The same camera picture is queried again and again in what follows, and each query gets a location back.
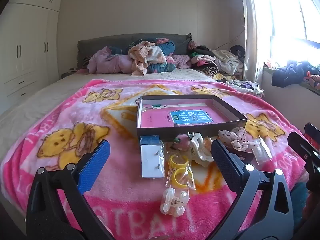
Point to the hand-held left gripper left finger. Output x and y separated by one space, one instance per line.
96 165

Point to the pink bear printed blanket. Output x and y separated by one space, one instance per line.
120 185

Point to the dark clothes on windowsill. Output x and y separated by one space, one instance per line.
287 76

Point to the peach hair clip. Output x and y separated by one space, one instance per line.
208 143

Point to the yellow rings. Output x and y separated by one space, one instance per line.
178 166

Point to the purple garment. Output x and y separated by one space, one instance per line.
246 85

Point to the cream wardrobe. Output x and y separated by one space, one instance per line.
25 42

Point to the dark teal floral quilt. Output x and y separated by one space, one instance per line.
165 47

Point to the pink fluffy hair clip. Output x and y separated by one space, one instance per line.
182 142

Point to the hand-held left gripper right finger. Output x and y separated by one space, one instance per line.
226 165

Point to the orange and black cloth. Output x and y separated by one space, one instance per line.
315 80

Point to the white earring card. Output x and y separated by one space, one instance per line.
150 160

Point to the cream hair claw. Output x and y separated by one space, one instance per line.
200 151

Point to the small clear plastic bag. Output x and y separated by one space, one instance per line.
261 150

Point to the bed with beige sheet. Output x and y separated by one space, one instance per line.
37 97

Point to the small blue box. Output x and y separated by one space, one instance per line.
149 140

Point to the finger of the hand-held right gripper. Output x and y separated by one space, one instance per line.
300 142
312 131

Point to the dark shallow cardboard box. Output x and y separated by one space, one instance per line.
162 132

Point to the spotted pink bow hairband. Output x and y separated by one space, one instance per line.
237 137

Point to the window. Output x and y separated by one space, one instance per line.
290 12

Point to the pile of mixed clothes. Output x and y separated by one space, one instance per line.
215 60

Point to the peach floral cloth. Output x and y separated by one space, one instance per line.
142 52

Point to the pink quilted garment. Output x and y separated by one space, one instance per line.
107 62

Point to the beige curtain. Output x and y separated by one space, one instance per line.
250 30

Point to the clear hair claw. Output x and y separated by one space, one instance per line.
175 201

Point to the pink book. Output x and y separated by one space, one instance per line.
155 117

